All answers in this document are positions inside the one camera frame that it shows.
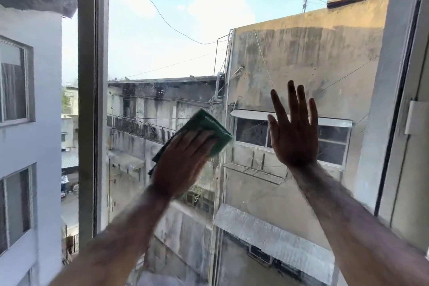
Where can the person's left hand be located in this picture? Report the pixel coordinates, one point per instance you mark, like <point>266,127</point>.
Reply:
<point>179,165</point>

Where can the person's right hand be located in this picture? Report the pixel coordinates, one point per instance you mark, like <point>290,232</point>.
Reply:
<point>295,141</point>

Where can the person's left fingers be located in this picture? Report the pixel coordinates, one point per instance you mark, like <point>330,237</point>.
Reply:
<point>201,140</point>

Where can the person's right thumb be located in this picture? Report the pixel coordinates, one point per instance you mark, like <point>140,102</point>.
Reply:
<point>271,125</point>

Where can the person's right middle finger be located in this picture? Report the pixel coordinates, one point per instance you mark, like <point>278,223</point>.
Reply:
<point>292,99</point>

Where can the person's right little finger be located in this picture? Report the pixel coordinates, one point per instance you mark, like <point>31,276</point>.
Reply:
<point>313,111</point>

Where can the green cleaning cloth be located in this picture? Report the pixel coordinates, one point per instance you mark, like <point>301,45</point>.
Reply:
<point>205,122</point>

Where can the person's left forearm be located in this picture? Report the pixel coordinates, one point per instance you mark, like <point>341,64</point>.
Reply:
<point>117,242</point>

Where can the person's right forearm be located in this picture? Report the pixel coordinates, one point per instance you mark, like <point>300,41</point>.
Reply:
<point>348,228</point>

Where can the dark framed building window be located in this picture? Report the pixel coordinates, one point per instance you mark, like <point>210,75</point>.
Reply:
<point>249,131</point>

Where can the white window awning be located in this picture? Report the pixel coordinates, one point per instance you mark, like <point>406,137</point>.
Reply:
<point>248,115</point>

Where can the stained beige building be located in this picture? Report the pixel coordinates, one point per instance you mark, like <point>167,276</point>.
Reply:
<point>318,58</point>

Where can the metal drying rack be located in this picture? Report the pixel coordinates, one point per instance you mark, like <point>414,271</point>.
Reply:
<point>251,171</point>

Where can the black balcony railing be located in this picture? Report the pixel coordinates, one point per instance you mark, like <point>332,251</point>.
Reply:
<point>140,128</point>

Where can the white drain pipe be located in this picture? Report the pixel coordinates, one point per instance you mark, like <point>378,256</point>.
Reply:
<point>228,68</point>

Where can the rooftop antenna pole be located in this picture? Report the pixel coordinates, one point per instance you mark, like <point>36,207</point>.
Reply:
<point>305,2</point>

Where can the white window latch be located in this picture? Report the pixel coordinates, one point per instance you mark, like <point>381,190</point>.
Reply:
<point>415,117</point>

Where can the corrugated metal awning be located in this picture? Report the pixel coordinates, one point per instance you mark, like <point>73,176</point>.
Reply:
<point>268,235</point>

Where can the grey window mullion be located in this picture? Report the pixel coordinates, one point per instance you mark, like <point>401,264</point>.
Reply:
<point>92,94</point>

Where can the white neighbouring building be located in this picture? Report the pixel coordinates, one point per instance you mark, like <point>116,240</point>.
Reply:
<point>43,148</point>

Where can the tall white building window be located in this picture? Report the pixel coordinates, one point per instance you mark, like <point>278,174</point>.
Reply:
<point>16,205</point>

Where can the small white building window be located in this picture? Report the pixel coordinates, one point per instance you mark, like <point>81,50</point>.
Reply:
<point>13,84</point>

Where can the white window frame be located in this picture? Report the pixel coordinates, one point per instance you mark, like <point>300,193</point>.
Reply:
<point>385,94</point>

